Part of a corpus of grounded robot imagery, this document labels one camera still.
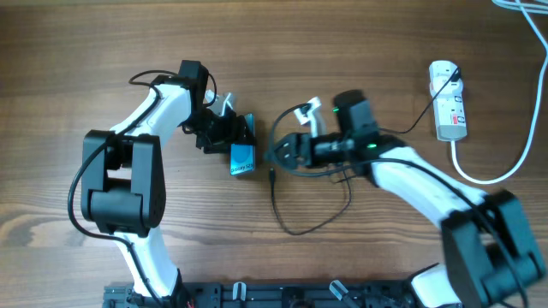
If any black mounting rail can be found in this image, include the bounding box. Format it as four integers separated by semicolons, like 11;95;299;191
101;280;463;308

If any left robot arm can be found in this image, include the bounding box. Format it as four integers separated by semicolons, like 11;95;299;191
67;60;256;307

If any blue smartphone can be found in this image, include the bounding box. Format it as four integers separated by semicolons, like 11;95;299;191
229;112;257;176

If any white power strip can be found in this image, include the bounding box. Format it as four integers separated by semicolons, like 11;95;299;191
428;59;468;143

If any black charger cable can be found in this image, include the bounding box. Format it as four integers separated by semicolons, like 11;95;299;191
267;66;462;237

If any white power strip cord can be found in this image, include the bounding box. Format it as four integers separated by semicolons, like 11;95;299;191
450;0;548;186

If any white charger adapter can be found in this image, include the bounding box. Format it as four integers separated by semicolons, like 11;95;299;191
429;68;463;98

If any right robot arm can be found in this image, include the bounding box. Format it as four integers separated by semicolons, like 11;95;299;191
266;90;547;307

